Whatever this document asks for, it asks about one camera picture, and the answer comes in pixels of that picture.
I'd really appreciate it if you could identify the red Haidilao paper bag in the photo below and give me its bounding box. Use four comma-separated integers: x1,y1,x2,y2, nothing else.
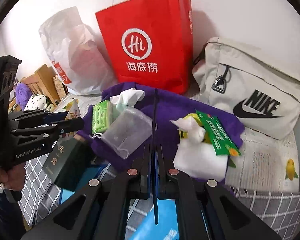
95,0,193,94

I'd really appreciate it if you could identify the orange print tissue packet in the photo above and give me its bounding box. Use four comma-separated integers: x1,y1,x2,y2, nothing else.
62,100,81,140

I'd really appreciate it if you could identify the white mint sock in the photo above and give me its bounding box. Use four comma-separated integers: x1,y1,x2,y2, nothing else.
109,88,145,113

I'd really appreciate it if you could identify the grey checked bedsheet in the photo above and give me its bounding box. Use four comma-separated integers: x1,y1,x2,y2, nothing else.
19,155,300,239

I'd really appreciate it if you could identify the person's left hand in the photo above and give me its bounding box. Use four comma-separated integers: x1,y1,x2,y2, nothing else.
0,163,26,191

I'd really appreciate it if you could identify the yellow black tag item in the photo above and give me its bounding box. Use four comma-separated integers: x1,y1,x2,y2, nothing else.
178,113,211,144

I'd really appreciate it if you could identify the green tissue packet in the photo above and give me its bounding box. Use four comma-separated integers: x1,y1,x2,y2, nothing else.
91,100,120,134

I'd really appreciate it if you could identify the beige Nike bag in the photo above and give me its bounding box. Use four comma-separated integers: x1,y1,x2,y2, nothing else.
193,37,300,140

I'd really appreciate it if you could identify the blue tissue pack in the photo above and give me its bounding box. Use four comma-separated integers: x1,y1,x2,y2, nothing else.
76,164,179,239

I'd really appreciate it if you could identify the white Miniso plastic bag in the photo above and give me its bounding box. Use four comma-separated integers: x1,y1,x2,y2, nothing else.
39,7,116,95

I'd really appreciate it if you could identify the white tissue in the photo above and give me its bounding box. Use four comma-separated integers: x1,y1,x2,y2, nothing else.
170,116,206,143

